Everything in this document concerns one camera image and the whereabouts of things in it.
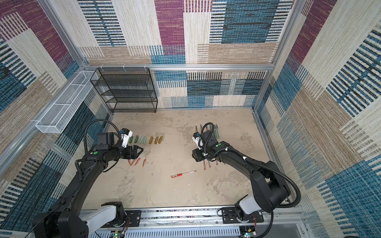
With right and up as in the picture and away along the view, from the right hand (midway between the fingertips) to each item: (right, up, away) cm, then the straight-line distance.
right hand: (198, 155), depth 87 cm
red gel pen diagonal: (+4, -7, +5) cm, 9 cm away
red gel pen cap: (-41, -6, +5) cm, 42 cm away
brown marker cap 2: (-28, +7, +15) cm, 32 cm away
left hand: (-34, +6, -6) cm, 34 cm away
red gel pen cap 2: (-40, -5, +7) cm, 41 cm away
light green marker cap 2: (-36, +8, +15) cm, 40 cm away
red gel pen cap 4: (-33, -5, +7) cm, 34 cm away
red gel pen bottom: (-9, -11, +1) cm, 14 cm away
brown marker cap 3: (-25, +8, +16) cm, 30 cm away
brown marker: (0, +13, +22) cm, 25 cm away
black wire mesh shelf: (-51, +43, +23) cm, 71 cm away
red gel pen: (+7, -7, +4) cm, 11 cm away
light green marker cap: (-38, +8, +15) cm, 42 cm away
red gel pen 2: (+12, -6, +5) cm, 14 cm away
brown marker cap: (-31, +7, +15) cm, 36 cm away
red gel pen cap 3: (-37, -5, +7) cm, 38 cm away
